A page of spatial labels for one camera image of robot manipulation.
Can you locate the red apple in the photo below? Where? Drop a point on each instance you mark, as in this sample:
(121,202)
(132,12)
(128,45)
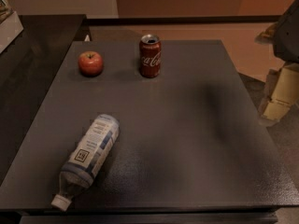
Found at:
(90,63)

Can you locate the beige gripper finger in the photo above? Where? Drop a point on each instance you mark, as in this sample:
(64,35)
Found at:
(281,92)

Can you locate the blue plastic water bottle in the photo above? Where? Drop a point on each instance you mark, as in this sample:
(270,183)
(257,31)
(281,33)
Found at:
(84,163)

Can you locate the red Coca-Cola can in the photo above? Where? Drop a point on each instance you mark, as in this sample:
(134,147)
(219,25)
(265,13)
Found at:
(150,49)

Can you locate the white box at left edge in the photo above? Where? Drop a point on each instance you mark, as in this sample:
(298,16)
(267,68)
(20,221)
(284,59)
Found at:
(10,25)

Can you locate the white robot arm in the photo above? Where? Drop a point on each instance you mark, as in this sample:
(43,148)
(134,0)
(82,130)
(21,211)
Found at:
(284,35)

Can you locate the dark side table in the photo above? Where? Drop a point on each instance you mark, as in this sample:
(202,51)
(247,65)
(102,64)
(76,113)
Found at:
(27,69)

